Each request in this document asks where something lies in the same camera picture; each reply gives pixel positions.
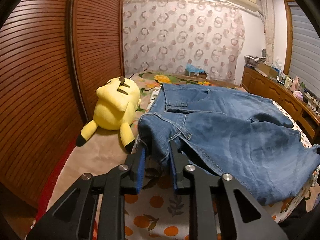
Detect blue denim jeans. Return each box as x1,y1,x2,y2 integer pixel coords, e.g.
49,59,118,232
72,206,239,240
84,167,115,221
138,84,319,205

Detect floral brown bed blanket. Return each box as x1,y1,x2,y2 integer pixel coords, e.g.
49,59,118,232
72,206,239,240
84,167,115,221
32,71,320,233

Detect orange print white sheet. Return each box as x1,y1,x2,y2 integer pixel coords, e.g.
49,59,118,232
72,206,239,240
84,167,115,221
125,85,319,239

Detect yellow Pikachu plush toy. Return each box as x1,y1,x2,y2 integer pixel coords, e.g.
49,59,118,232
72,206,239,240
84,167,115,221
76,76,141,153

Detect long wooden sideboard cabinet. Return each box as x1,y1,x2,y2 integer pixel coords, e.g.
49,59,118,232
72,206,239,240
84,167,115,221
241,67,319,144

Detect pink cloth on sideboard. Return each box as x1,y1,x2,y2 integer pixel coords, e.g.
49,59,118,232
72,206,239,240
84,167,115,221
293,90,303,101

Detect cardboard box with blue bag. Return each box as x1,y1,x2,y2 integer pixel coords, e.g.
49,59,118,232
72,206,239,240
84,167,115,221
185,63,207,79

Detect pink bottle on sideboard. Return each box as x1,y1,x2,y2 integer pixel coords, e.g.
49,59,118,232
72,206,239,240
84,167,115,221
290,76,300,92

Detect open cardboard box on sideboard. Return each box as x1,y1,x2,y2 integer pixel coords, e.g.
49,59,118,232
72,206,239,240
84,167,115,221
255,63,278,79

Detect grey window roller shutter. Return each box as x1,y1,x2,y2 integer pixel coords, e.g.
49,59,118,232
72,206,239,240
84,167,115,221
288,2,320,97

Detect brown louvered wardrobe door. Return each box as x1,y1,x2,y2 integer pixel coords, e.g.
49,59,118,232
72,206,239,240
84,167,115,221
1,0,124,208

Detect circle pattern sheer curtain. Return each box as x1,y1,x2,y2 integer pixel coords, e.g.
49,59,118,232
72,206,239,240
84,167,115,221
123,0,245,82

